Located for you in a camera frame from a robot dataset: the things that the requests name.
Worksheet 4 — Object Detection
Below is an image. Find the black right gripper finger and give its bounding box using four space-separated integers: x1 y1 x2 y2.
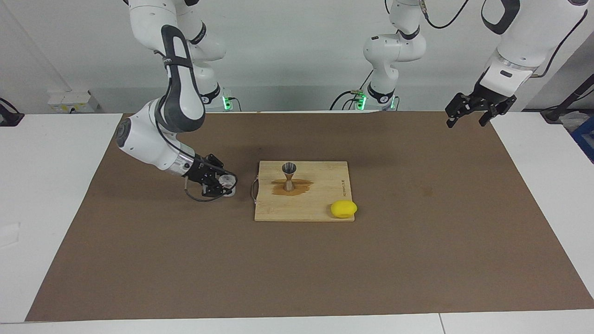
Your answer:
204 153 226 174
202 179 232 198

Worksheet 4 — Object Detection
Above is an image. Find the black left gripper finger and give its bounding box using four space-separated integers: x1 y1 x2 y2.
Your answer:
445 93 470 128
478 95 517 127

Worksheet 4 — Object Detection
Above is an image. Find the small clear plastic cup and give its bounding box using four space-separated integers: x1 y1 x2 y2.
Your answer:
218 173 238 198

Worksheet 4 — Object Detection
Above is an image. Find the steel double jigger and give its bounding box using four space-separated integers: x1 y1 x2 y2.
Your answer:
281 162 299 193

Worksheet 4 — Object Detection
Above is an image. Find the black tripod stand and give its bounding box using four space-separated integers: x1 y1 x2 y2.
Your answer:
541 73 594 124

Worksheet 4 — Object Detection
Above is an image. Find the large brown table mat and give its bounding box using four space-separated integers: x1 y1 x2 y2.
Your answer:
26 111 594 322

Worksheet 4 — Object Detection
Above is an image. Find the blue box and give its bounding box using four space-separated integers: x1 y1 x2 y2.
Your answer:
570 115 594 164

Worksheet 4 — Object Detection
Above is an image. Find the yellow lemon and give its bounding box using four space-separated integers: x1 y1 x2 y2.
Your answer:
330 200 358 219

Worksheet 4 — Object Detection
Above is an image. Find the white power strip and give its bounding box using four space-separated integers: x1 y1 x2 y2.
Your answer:
48 90 99 113

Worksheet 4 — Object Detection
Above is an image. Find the black stand base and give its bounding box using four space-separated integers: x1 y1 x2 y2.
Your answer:
0 97 25 127

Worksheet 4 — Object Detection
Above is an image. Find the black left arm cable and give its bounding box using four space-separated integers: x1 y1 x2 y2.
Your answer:
384 0 590 79

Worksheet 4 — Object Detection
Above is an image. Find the wooden cutting board, metal handle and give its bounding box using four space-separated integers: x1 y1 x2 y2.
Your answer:
251 161 355 222

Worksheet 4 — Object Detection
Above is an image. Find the black base cable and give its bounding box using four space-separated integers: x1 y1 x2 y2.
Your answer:
329 69 374 111

